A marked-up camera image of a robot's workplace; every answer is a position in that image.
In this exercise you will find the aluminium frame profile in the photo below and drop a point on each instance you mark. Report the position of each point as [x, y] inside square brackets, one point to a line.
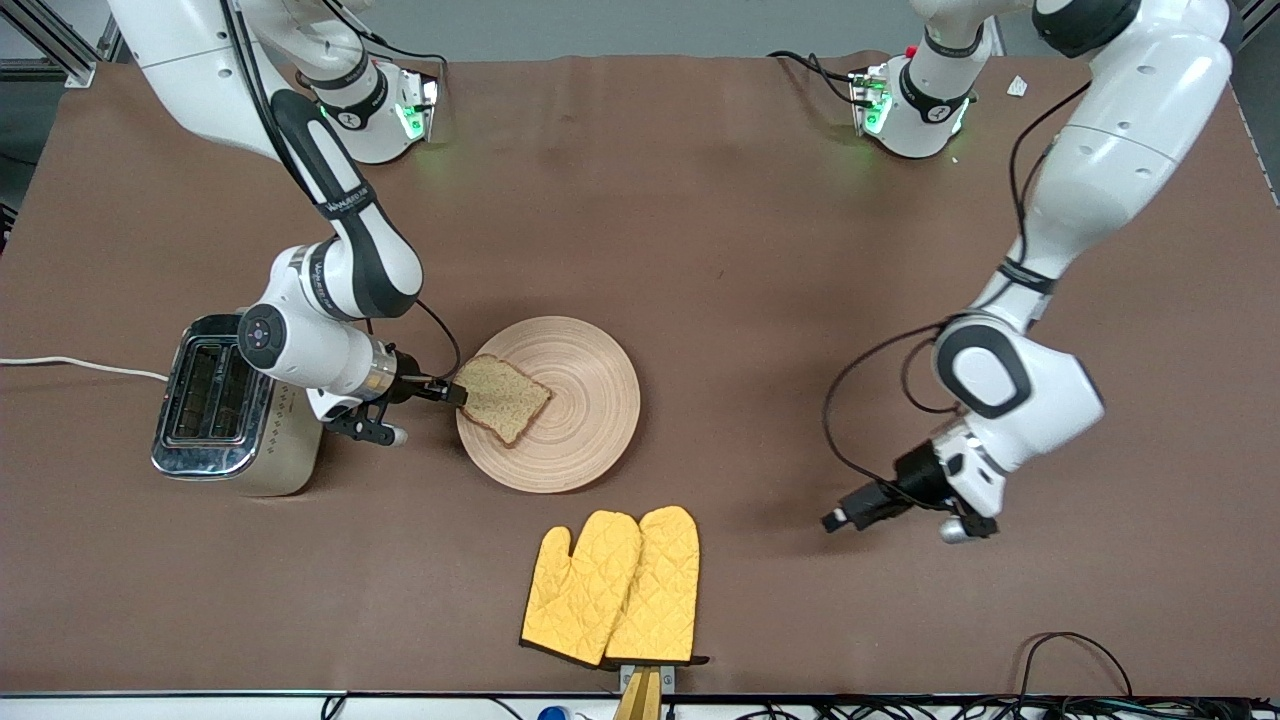
[78, 72]

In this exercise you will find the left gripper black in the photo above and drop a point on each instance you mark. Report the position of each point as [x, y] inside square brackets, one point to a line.
[908, 472]

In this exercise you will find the yellow quilted oven mitt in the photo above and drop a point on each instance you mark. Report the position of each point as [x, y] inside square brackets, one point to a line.
[575, 600]
[665, 590]

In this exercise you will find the brown bread slice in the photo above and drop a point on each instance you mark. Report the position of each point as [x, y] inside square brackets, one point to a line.
[505, 400]

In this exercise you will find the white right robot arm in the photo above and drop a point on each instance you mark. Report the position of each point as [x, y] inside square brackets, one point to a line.
[300, 340]

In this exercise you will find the chrome beige two-slot toaster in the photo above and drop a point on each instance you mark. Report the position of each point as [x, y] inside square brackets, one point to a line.
[200, 460]

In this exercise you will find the brown table mat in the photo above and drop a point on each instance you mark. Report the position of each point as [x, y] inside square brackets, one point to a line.
[700, 220]

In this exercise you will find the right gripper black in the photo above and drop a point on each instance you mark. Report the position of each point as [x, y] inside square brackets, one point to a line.
[408, 382]

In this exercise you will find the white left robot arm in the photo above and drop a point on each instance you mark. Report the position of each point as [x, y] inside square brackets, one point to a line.
[1120, 150]

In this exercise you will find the white paper scrap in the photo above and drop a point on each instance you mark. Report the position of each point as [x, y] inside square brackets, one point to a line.
[1018, 86]

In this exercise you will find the round wooden plate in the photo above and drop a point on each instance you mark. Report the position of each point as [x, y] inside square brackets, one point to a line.
[580, 400]

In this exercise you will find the grey metal bracket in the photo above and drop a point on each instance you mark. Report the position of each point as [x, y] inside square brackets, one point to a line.
[668, 680]

